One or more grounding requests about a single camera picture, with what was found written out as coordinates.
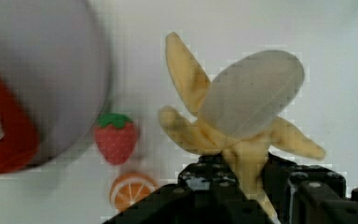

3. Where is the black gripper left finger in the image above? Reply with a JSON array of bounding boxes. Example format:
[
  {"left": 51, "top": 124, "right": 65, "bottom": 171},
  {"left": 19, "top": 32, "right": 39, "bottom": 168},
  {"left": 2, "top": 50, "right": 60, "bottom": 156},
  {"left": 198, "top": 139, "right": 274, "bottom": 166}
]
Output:
[{"left": 103, "top": 155, "right": 273, "bottom": 224}]

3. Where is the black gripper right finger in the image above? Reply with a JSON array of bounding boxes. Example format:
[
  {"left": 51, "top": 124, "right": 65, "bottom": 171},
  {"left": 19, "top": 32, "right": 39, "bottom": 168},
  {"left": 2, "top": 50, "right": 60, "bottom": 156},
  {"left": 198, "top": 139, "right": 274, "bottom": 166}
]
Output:
[{"left": 263, "top": 154, "right": 358, "bottom": 224}]

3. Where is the peeled toy banana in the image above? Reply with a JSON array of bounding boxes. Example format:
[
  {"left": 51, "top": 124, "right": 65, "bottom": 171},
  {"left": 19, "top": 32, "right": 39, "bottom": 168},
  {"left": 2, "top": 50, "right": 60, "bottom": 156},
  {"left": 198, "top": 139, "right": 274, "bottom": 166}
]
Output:
[{"left": 158, "top": 33, "right": 325, "bottom": 218}]

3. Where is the orange slice toy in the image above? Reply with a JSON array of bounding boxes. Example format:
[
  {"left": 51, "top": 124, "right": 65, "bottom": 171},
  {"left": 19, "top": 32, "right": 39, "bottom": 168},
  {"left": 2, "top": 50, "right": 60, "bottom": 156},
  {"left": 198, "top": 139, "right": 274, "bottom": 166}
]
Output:
[{"left": 109, "top": 173, "right": 158, "bottom": 212}]

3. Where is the red toy strawberry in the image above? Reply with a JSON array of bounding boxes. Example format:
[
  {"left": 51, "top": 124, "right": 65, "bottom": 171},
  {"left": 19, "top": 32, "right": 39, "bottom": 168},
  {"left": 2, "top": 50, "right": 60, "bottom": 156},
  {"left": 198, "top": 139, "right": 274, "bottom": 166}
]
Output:
[{"left": 94, "top": 113, "right": 138, "bottom": 165}]

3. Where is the red ketchup bottle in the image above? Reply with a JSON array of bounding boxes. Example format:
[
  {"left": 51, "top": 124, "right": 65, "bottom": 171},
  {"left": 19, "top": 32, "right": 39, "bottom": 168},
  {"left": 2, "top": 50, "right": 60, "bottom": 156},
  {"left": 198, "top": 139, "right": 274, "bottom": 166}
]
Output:
[{"left": 0, "top": 80, "right": 39, "bottom": 174}]

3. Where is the grey round plate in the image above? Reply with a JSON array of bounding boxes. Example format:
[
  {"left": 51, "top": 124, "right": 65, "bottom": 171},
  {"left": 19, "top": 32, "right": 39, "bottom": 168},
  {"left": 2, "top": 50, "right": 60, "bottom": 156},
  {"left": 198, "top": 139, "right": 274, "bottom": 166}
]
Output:
[{"left": 0, "top": 0, "right": 109, "bottom": 166}]

